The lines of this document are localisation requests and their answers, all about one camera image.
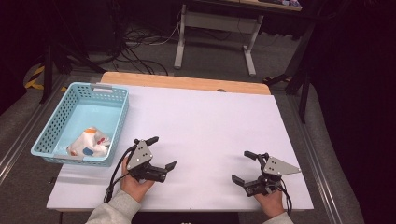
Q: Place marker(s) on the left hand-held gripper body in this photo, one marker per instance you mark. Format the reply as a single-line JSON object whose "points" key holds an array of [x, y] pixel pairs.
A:
{"points": [[140, 157]]}

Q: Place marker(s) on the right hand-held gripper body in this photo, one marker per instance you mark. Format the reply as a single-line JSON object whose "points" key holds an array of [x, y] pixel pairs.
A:
{"points": [[277, 168]]}

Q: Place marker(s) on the person's left hand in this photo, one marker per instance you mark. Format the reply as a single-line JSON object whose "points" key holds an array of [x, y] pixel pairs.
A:
{"points": [[134, 186]]}

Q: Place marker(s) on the person's right hand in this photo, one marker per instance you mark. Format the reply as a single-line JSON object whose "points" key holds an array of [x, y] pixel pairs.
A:
{"points": [[271, 203]]}

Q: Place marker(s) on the white table mat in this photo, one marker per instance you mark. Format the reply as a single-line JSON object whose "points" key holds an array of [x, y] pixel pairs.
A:
{"points": [[202, 130]]}

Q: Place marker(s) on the white crumpled cloth coloured patches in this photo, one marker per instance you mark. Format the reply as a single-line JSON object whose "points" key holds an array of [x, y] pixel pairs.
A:
{"points": [[90, 144]]}

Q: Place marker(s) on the light blue plastic basket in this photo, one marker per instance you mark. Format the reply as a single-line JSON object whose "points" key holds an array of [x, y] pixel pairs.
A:
{"points": [[93, 113]]}

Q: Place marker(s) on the wooden table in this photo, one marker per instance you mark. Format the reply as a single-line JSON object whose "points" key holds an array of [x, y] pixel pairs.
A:
{"points": [[186, 81]]}

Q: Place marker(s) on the black metal stand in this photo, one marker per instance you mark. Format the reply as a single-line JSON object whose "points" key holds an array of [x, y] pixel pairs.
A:
{"points": [[299, 71]]}

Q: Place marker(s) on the black tripod stand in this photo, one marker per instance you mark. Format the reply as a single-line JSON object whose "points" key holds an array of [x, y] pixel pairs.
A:
{"points": [[49, 68]]}

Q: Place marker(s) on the white table stand legs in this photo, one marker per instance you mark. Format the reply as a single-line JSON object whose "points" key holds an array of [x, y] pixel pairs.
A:
{"points": [[218, 21]]}

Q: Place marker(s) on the aluminium frame rail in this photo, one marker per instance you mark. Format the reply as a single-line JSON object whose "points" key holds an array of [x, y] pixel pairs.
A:
{"points": [[320, 161], [21, 140]]}

